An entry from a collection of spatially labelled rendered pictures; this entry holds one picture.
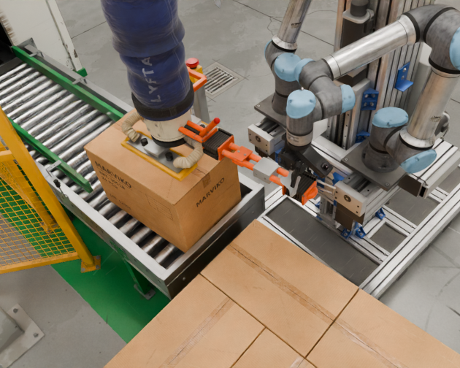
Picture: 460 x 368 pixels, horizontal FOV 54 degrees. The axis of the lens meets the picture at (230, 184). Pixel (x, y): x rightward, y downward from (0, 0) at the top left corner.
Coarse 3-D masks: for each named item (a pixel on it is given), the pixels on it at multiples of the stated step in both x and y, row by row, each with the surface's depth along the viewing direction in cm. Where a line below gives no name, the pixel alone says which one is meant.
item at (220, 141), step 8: (216, 128) 164; (208, 136) 161; (216, 136) 162; (224, 136) 162; (232, 136) 160; (208, 144) 160; (216, 144) 160; (224, 144) 158; (208, 152) 161; (216, 152) 157
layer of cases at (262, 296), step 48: (240, 240) 218; (192, 288) 204; (240, 288) 202; (288, 288) 199; (336, 288) 197; (144, 336) 192; (192, 336) 190; (240, 336) 188; (288, 336) 186; (336, 336) 184; (384, 336) 182
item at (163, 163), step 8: (144, 136) 184; (128, 144) 182; (136, 144) 181; (144, 144) 179; (136, 152) 179; (144, 152) 178; (168, 152) 177; (176, 152) 177; (152, 160) 175; (160, 160) 174; (168, 160) 173; (160, 168) 173; (168, 168) 172; (176, 168) 171; (184, 168) 171; (192, 168) 171; (176, 176) 169; (184, 176) 169
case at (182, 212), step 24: (120, 120) 222; (96, 144) 213; (120, 144) 211; (96, 168) 220; (120, 168) 201; (144, 168) 199; (216, 168) 198; (120, 192) 220; (144, 192) 198; (168, 192) 189; (192, 192) 191; (216, 192) 207; (144, 216) 220; (168, 216) 198; (192, 216) 200; (216, 216) 218; (168, 240) 220; (192, 240) 209
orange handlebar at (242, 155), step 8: (192, 72) 190; (200, 80) 186; (184, 128) 168; (200, 128) 167; (192, 136) 165; (200, 136) 165; (232, 144) 160; (224, 152) 158; (240, 152) 157; (248, 152) 156; (232, 160) 158; (240, 160) 154; (248, 160) 157; (256, 160) 155; (248, 168) 153; (280, 168) 151; (272, 176) 149; (280, 184) 147; (312, 192) 143
